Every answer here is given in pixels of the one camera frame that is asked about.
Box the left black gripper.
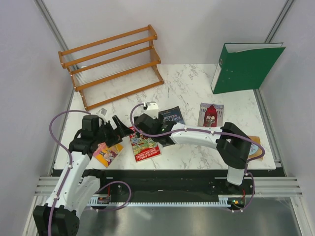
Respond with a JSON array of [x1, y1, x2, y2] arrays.
[[94, 116, 133, 148]]

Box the red Treehouse book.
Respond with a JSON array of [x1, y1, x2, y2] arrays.
[[129, 127, 161, 162]]

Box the blue Nineteen Eighty-Four book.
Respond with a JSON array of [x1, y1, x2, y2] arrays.
[[158, 106, 185, 128]]

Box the purple castle cover book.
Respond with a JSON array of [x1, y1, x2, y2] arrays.
[[197, 103, 224, 127]]

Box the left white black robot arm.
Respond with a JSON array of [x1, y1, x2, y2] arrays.
[[33, 115, 133, 236]]

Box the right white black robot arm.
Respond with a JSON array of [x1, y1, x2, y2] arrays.
[[134, 114, 252, 194]]

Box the yellow Roald Dahl book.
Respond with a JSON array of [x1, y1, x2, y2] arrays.
[[93, 143, 124, 168]]

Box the wooden two-tier book rack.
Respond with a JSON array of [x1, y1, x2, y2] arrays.
[[58, 25, 164, 111]]

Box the brown cover book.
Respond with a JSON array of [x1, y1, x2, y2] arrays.
[[248, 136, 262, 160]]

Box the green lever arch binder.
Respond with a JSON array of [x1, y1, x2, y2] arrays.
[[211, 43, 285, 94]]

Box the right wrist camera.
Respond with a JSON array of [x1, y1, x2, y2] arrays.
[[143, 101, 159, 119]]

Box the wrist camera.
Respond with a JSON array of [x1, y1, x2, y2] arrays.
[[96, 108, 107, 122], [143, 101, 159, 119]]

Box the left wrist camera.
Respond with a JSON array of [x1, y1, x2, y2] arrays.
[[96, 108, 107, 122]]

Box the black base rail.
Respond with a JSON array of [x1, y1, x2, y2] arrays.
[[80, 168, 284, 203]]

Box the white slotted cable duct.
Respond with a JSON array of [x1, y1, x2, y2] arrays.
[[87, 196, 245, 207]]

